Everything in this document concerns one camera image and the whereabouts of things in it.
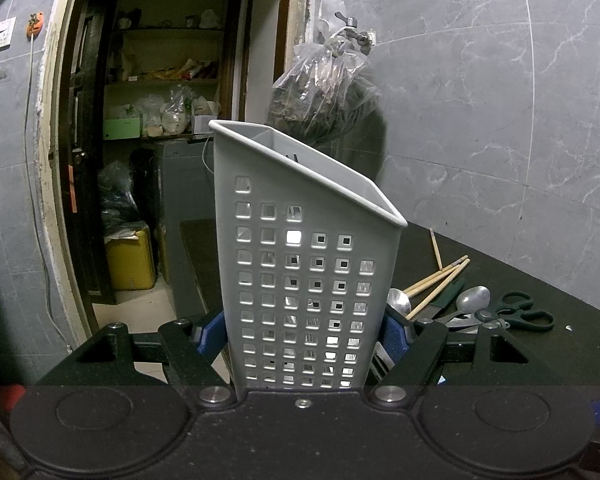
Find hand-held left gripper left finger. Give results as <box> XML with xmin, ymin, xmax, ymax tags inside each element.
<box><xmin>40</xmin><ymin>310</ymin><xmax>232</xmax><ymax>407</ymax></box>

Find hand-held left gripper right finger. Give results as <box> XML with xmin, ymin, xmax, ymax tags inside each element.
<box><xmin>370</xmin><ymin>310</ymin><xmax>556</xmax><ymax>407</ymax></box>

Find metal spoon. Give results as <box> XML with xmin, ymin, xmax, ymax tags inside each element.
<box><xmin>385</xmin><ymin>288</ymin><xmax>412</xmax><ymax>319</ymax></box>
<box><xmin>432</xmin><ymin>285</ymin><xmax>492</xmax><ymax>324</ymax></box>

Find plain wooden chopstick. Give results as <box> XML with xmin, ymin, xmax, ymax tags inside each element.
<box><xmin>404</xmin><ymin>262</ymin><xmax>462</xmax><ymax>298</ymax></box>
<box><xmin>406</xmin><ymin>259</ymin><xmax>471</xmax><ymax>321</ymax></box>

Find green-handled knife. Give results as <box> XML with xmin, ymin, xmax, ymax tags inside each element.
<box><xmin>414</xmin><ymin>279</ymin><xmax>467</xmax><ymax>322</ymax></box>

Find green-handled scissors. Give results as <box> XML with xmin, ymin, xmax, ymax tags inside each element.
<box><xmin>432</xmin><ymin>291</ymin><xmax>555</xmax><ymax>333</ymax></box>

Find white perforated utensil basket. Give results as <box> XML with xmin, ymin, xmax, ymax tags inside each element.
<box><xmin>208</xmin><ymin>119</ymin><xmax>408</xmax><ymax>392</ymax></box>

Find yellow jerrycan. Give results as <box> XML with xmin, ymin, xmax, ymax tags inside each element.
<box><xmin>104</xmin><ymin>224</ymin><xmax>157</xmax><ymax>291</ymax></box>

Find grey cabinet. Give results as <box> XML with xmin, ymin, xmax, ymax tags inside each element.
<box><xmin>152</xmin><ymin>137</ymin><xmax>219</xmax><ymax>282</ymax></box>

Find black plastic bag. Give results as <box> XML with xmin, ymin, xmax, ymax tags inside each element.
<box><xmin>98</xmin><ymin>160</ymin><xmax>147</xmax><ymax>237</ymax></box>

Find red bottle cap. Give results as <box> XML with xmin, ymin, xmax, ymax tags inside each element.
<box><xmin>0</xmin><ymin>384</ymin><xmax>27</xmax><ymax>412</ymax></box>

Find small white box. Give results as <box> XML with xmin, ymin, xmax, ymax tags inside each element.
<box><xmin>192</xmin><ymin>97</ymin><xmax>222</xmax><ymax>134</ymax></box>

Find green box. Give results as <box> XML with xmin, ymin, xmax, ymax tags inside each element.
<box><xmin>103</xmin><ymin>117</ymin><xmax>144</xmax><ymax>140</ymax></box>

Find clear bag of food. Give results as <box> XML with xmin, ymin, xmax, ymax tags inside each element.
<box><xmin>159</xmin><ymin>84</ymin><xmax>194</xmax><ymax>134</ymax></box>

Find clear plastic bag dark contents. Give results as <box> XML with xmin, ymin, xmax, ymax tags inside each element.
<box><xmin>267</xmin><ymin>41</ymin><xmax>382</xmax><ymax>147</ymax></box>

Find dark wooden door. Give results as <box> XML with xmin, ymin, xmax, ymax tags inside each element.
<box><xmin>59</xmin><ymin>0</ymin><xmax>119</xmax><ymax>307</ymax></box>

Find wooden shelf unit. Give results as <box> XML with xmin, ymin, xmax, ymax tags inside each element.
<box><xmin>102</xmin><ymin>0</ymin><xmax>247</xmax><ymax>142</ymax></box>

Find white hanging plastic bag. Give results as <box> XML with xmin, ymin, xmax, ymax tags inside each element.
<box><xmin>317</xmin><ymin>0</ymin><xmax>344</xmax><ymax>37</ymax></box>

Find thin white wire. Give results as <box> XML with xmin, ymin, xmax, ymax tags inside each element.
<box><xmin>201</xmin><ymin>134</ymin><xmax>216</xmax><ymax>174</ymax></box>

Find cream door frame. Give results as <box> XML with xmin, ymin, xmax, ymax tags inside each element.
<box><xmin>36</xmin><ymin>0</ymin><xmax>314</xmax><ymax>347</ymax></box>

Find metal wall faucet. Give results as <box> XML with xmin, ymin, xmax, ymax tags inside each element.
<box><xmin>334</xmin><ymin>11</ymin><xmax>377</xmax><ymax>56</ymax></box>

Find white wall cable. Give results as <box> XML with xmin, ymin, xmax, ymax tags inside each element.
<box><xmin>23</xmin><ymin>35</ymin><xmax>70</xmax><ymax>349</ymax></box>

